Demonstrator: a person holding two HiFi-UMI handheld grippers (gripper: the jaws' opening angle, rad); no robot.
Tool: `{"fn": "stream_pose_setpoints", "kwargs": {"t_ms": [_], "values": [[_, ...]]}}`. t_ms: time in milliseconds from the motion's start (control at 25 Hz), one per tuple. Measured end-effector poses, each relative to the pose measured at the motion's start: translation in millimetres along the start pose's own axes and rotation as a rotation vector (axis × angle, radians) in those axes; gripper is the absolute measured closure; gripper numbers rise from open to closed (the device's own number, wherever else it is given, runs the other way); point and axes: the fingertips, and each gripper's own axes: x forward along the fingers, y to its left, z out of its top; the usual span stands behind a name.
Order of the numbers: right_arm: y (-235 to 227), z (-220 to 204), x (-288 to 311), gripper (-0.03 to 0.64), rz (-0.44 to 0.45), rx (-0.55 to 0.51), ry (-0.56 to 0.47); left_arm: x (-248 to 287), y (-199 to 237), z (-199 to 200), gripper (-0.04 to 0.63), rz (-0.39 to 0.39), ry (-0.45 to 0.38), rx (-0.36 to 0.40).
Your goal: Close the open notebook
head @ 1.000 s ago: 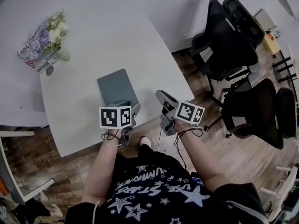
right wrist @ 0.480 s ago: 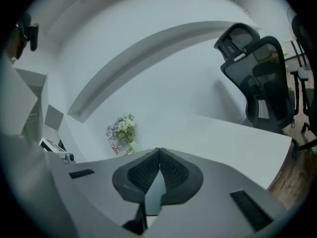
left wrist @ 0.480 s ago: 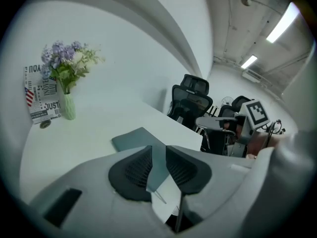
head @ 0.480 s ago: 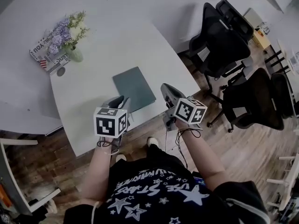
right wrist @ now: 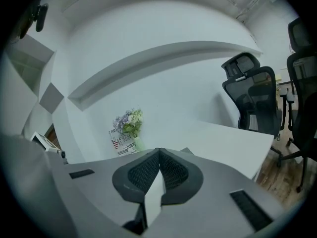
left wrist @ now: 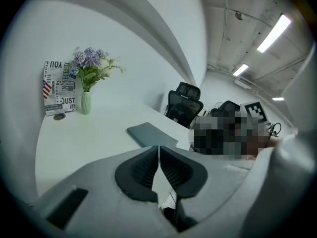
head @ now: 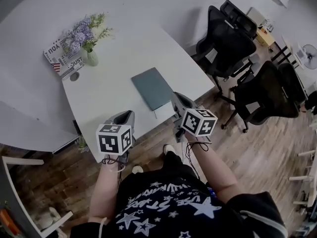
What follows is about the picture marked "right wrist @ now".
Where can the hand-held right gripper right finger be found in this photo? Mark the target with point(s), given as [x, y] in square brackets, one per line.
[213, 182]

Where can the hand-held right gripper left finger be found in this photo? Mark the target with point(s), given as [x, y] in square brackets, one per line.
[99, 190]

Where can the small grey webcam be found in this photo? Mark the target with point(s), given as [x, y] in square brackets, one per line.
[63, 155]

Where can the white framed picture stand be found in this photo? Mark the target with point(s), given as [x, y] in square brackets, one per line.
[42, 141]

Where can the purple and white flower bouquet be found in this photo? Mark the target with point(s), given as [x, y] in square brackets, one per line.
[130, 119]

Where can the black mesh office chair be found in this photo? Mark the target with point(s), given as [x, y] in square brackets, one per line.
[302, 88]
[255, 98]

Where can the grey square wall panel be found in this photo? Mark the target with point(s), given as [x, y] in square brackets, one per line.
[52, 98]

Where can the black wall-mounted device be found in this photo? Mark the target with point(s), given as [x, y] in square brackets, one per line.
[41, 17]

